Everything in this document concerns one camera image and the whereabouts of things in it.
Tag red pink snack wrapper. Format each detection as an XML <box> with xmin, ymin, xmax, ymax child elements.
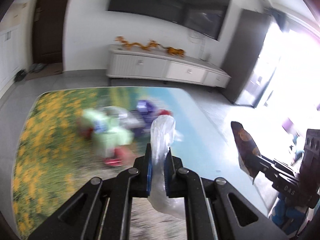
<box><xmin>104</xmin><ymin>146</ymin><xmax>134</xmax><ymax>167</ymax></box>

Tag clear plastic bag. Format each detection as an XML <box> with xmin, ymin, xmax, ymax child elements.
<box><xmin>148</xmin><ymin>115</ymin><xmax>185</xmax><ymax>219</ymax></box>

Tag purple wrapper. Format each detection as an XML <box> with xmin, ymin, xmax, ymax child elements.
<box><xmin>130</xmin><ymin>100</ymin><xmax>159</xmax><ymax>138</ymax></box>

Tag dark brown snack wrapper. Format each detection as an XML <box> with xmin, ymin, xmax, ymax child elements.
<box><xmin>231</xmin><ymin>121</ymin><xmax>261</xmax><ymax>183</ymax></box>

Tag blue white gloved hand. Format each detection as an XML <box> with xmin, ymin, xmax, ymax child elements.
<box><xmin>269</xmin><ymin>193</ymin><xmax>309</xmax><ymax>237</ymax></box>

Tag red crumpled wrapper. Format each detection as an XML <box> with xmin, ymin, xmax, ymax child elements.
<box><xmin>158</xmin><ymin>109</ymin><xmax>173</xmax><ymax>116</ymax></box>

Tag landscape printed table mat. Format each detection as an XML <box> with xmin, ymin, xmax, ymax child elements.
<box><xmin>12</xmin><ymin>87</ymin><xmax>268</xmax><ymax>239</ymax></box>

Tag white tv cabinet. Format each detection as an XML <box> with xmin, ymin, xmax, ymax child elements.
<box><xmin>106</xmin><ymin>44</ymin><xmax>231</xmax><ymax>88</ymax></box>

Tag golden tiger figurine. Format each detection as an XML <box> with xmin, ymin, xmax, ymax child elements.
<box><xmin>166</xmin><ymin>47</ymin><xmax>185</xmax><ymax>57</ymax></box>

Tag golden dragon figurine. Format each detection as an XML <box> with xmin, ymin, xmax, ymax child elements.
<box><xmin>114</xmin><ymin>36</ymin><xmax>162</xmax><ymax>51</ymax></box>

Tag grey slippers by door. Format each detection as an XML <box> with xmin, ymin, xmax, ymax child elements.
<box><xmin>28</xmin><ymin>63</ymin><xmax>47</xmax><ymax>74</ymax></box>

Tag grey double door refrigerator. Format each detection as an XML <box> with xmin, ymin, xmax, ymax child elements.
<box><xmin>221</xmin><ymin>9</ymin><xmax>281</xmax><ymax>108</ymax></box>

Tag black shoes by door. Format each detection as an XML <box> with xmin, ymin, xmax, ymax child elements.
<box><xmin>14</xmin><ymin>69</ymin><xmax>27</xmax><ymax>82</ymax></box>

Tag dark brown entrance door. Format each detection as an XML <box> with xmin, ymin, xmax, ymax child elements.
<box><xmin>32</xmin><ymin>0</ymin><xmax>68</xmax><ymax>64</ymax></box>

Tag tv cables on wall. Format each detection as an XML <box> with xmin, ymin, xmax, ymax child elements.
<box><xmin>188</xmin><ymin>29</ymin><xmax>208</xmax><ymax>46</ymax></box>

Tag large black wall television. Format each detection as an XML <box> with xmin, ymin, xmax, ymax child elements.
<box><xmin>107</xmin><ymin>0</ymin><xmax>231</xmax><ymax>40</ymax></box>

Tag white wall cupboards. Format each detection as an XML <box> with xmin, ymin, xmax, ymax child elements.
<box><xmin>0</xmin><ymin>2</ymin><xmax>28</xmax><ymax>93</ymax></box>

